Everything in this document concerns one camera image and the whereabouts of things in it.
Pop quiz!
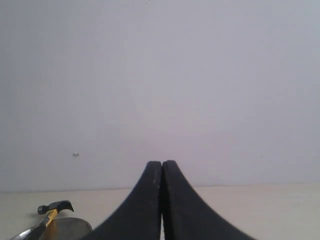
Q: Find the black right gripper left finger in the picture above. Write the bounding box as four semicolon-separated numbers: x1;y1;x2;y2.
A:
83;161;162;240

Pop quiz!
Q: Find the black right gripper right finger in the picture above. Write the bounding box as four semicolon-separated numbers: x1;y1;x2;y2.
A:
161;160;253;240

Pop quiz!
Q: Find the yellow black claw hammer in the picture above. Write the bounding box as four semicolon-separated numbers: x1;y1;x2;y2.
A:
11;200;74;240

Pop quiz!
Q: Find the round steel plate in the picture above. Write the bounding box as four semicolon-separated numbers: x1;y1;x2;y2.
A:
8;216;94;240

